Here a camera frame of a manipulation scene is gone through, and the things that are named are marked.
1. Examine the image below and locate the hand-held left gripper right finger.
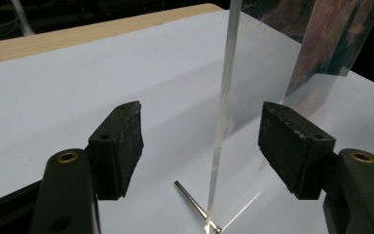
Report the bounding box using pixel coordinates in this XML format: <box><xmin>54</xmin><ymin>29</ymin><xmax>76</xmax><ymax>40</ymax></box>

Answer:
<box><xmin>257</xmin><ymin>100</ymin><xmax>374</xmax><ymax>234</ymax></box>

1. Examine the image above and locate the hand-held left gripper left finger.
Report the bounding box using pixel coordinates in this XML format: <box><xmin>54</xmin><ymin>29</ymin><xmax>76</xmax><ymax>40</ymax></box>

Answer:
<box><xmin>30</xmin><ymin>100</ymin><xmax>145</xmax><ymax>234</ymax></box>

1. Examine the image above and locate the clear acrylic photo frame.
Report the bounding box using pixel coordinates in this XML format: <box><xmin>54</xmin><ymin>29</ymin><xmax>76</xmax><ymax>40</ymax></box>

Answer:
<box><xmin>204</xmin><ymin>0</ymin><xmax>374</xmax><ymax>234</ymax></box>

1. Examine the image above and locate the colourful painting photo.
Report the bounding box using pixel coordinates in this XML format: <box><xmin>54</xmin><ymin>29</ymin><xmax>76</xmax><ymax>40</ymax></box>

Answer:
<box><xmin>283</xmin><ymin>0</ymin><xmax>374</xmax><ymax>119</ymax></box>

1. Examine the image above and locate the white table cover sheet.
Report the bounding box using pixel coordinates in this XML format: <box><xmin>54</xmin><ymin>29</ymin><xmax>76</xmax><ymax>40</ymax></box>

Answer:
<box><xmin>0</xmin><ymin>9</ymin><xmax>374</xmax><ymax>234</ymax></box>

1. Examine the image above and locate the metal frame pin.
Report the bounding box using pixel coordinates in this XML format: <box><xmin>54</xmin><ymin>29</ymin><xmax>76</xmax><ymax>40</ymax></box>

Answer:
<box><xmin>173</xmin><ymin>180</ymin><xmax>223</xmax><ymax>234</ymax></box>

